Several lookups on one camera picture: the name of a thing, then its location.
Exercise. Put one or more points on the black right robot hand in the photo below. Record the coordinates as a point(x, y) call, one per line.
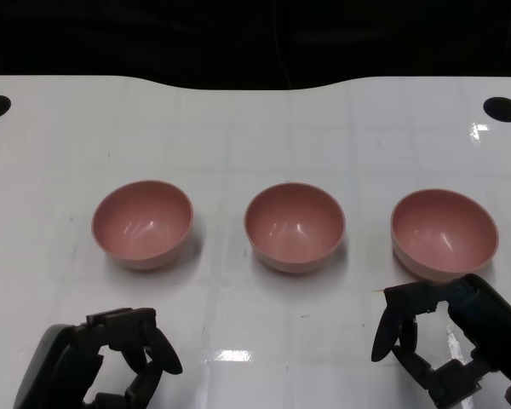
point(494, 324)

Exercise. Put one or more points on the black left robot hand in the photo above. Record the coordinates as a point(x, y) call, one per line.
point(59, 362)

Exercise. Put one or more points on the pink plastic bowl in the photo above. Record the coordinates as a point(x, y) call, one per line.
point(443, 234)
point(142, 226)
point(294, 226)

